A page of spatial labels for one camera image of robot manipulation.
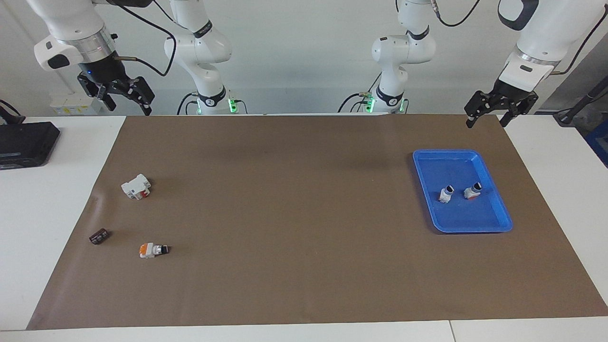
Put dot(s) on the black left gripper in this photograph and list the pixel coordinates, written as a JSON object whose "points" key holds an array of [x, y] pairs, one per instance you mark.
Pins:
{"points": [[515, 95]]}

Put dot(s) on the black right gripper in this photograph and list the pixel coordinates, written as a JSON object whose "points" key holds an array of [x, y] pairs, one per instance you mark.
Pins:
{"points": [[102, 71]]}

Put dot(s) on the orange white rotary switch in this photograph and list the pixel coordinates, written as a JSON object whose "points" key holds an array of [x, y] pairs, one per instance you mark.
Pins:
{"points": [[149, 250]]}

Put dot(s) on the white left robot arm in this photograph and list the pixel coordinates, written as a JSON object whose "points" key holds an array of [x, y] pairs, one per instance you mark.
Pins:
{"points": [[403, 47]]}

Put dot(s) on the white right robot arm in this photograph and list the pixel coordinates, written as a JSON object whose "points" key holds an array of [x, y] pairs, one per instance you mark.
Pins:
{"points": [[204, 47]]}

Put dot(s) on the white power strip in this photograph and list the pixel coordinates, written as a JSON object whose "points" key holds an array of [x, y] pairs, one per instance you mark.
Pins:
{"points": [[71, 104]]}

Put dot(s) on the black tripod stand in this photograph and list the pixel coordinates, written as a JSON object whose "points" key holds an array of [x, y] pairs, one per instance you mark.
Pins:
{"points": [[582, 102]]}

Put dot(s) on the white red circuit breaker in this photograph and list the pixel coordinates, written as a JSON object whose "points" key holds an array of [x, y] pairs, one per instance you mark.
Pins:
{"points": [[134, 187]]}

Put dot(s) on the blue crate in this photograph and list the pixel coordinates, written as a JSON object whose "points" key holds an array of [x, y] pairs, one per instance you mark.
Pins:
{"points": [[599, 142]]}

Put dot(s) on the black box device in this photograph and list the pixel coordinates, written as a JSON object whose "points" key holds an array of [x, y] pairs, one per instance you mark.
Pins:
{"points": [[26, 142]]}

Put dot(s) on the black curved stand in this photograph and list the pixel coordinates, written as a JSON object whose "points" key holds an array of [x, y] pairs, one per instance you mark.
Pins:
{"points": [[9, 114]]}

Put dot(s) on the blue plastic tray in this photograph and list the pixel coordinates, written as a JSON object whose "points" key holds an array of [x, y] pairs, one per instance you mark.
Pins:
{"points": [[456, 218]]}

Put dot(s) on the dark brown capacitor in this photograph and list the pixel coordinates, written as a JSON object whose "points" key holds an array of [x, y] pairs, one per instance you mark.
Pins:
{"points": [[99, 236]]}

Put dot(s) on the brown table mat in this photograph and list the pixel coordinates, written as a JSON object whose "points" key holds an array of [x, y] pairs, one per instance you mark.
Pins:
{"points": [[304, 237]]}

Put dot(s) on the white red rotary switch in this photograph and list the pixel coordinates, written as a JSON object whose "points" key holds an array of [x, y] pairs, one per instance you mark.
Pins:
{"points": [[473, 191]]}

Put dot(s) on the white rotary switch black knob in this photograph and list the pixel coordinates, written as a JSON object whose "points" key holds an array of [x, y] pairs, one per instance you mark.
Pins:
{"points": [[445, 194]]}

